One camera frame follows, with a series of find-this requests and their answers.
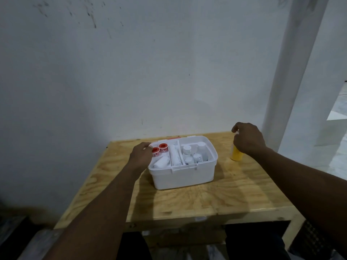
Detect person's right hand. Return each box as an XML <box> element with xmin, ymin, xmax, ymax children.
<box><xmin>231</xmin><ymin>122</ymin><xmax>268</xmax><ymax>156</ymax></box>

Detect person's left hand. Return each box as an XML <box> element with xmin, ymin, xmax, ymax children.
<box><xmin>127</xmin><ymin>142</ymin><xmax>154</xmax><ymax>174</ymax></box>

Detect yellow bottle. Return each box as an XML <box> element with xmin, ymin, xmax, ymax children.
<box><xmin>230</xmin><ymin>132</ymin><xmax>244</xmax><ymax>162</ymax></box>

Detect white plastic storage box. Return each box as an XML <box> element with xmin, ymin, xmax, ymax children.
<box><xmin>148</xmin><ymin>135</ymin><xmax>219</xmax><ymax>190</ymax></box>

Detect person's right forearm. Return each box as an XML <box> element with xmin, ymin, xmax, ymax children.
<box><xmin>254</xmin><ymin>146</ymin><xmax>347</xmax><ymax>258</ymax></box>

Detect person's left forearm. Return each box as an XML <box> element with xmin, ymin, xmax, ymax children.
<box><xmin>43</xmin><ymin>163</ymin><xmax>142</xmax><ymax>260</ymax></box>

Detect short white bandage roll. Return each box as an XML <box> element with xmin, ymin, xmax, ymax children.
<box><xmin>153</xmin><ymin>156</ymin><xmax>171</xmax><ymax>169</ymax></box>

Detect long white bandage roll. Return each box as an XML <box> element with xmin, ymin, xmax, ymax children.
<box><xmin>169</xmin><ymin>145</ymin><xmax>182</xmax><ymax>166</ymax></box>

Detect wooden table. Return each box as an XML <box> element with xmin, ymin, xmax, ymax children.
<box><xmin>54</xmin><ymin>131</ymin><xmax>306</xmax><ymax>250</ymax></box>

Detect white column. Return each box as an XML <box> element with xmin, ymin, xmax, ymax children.
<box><xmin>261</xmin><ymin>0</ymin><xmax>330</xmax><ymax>152</ymax></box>

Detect person's left leg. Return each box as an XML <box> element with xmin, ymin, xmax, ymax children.
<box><xmin>116</xmin><ymin>231</ymin><xmax>153</xmax><ymax>260</ymax></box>

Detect person's leg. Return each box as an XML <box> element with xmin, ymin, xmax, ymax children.
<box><xmin>224</xmin><ymin>221</ymin><xmax>291</xmax><ymax>260</ymax></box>
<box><xmin>116</xmin><ymin>231</ymin><xmax>153</xmax><ymax>260</ymax></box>

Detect person's right leg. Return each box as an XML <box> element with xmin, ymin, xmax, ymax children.
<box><xmin>224</xmin><ymin>221</ymin><xmax>291</xmax><ymax>260</ymax></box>

